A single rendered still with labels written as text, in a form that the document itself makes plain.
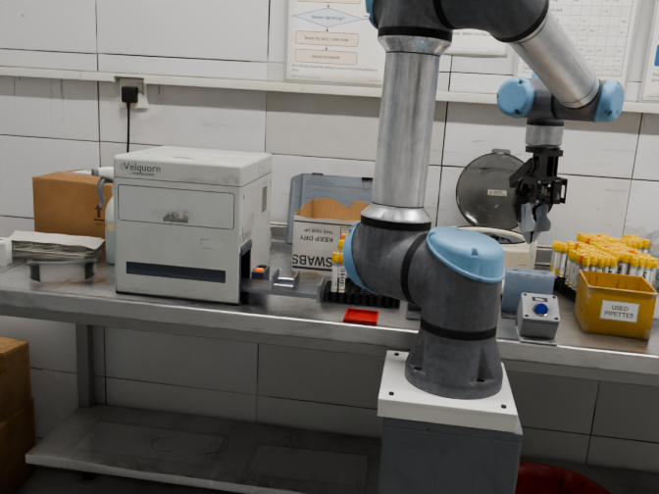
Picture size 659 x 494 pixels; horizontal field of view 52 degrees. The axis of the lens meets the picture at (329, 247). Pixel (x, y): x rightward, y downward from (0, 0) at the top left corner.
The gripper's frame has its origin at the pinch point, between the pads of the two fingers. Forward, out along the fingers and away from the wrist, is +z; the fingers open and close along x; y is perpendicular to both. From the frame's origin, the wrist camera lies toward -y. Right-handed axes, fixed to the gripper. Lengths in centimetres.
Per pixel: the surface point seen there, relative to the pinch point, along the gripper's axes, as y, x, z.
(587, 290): 15.1, 5.7, 7.9
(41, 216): -60, -112, 5
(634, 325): 19.2, 14.5, 14.3
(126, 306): -9, -86, 16
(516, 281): 5.2, -4.8, 8.5
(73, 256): -42, -101, 12
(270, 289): -3, -56, 11
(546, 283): 7.9, 0.7, 8.3
